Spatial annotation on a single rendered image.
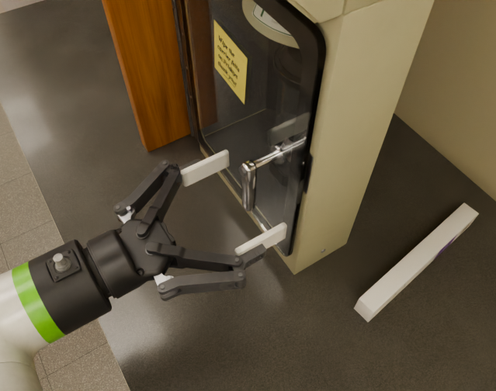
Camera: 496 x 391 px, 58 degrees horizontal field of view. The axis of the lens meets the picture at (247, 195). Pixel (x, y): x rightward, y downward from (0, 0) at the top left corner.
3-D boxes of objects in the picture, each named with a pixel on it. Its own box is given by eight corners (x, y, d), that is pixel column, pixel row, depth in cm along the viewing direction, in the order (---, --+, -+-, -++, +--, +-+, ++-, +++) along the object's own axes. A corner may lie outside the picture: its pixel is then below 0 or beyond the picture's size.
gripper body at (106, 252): (102, 288, 47) (182, 246, 50) (74, 228, 51) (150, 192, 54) (119, 314, 53) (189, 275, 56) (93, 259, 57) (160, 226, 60)
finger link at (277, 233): (234, 248, 52) (237, 253, 52) (284, 221, 54) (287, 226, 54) (234, 260, 54) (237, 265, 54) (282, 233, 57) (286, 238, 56)
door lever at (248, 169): (281, 199, 61) (270, 186, 62) (286, 153, 53) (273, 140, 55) (247, 217, 59) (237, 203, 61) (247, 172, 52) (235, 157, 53)
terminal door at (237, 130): (198, 136, 85) (168, -100, 53) (291, 259, 70) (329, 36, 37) (194, 137, 85) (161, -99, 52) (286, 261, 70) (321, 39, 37)
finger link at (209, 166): (185, 188, 61) (182, 184, 61) (230, 166, 63) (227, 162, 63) (182, 174, 58) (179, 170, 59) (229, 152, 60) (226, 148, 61)
